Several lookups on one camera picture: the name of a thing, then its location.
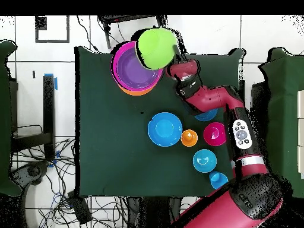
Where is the black stool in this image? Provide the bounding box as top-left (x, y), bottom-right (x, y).
top-left (97, 15), bottom-right (169, 50)

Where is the orange cup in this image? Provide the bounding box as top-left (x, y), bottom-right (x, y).
top-left (180, 129), bottom-right (198, 147)

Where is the white drawer unit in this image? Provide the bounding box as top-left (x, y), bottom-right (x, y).
top-left (297, 90), bottom-right (304, 179)

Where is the black square frame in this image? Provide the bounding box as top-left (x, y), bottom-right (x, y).
top-left (34, 15), bottom-right (71, 44)

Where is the blue cup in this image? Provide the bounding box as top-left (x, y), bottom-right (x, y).
top-left (208, 170), bottom-right (229, 190)

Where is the blue tape strip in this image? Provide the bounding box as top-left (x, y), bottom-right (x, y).
top-left (44, 73), bottom-right (58, 91)

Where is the small ribbed cyan bowl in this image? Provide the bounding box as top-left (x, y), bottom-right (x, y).
top-left (192, 148), bottom-right (217, 173)

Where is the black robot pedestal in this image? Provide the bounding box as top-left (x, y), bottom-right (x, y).
top-left (126, 197), bottom-right (182, 228)

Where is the small crimson bowl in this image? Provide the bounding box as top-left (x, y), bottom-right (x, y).
top-left (203, 122), bottom-right (227, 147)

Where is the black floor box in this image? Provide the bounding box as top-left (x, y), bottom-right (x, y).
top-left (65, 191), bottom-right (93, 226)

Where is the green bowl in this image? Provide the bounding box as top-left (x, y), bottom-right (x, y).
top-left (135, 27), bottom-right (178, 71)

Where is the translucent blue bowl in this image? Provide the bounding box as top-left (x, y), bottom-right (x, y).
top-left (194, 107), bottom-right (219, 122)

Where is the dark green tablecloth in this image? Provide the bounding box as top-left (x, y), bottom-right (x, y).
top-left (74, 46), bottom-right (245, 200)

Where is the large pink bowl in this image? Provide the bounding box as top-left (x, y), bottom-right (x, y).
top-left (110, 40), bottom-right (164, 92)

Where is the black bench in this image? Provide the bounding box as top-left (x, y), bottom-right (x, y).
top-left (237, 79), bottom-right (270, 143)
top-left (10, 74), bottom-right (56, 162)

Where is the green clothed side table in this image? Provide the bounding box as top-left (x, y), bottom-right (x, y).
top-left (0, 39), bottom-right (23, 197)
top-left (258, 46), bottom-right (304, 199)

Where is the large orange bowl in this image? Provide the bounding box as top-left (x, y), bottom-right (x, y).
top-left (117, 80), bottom-right (157, 97)

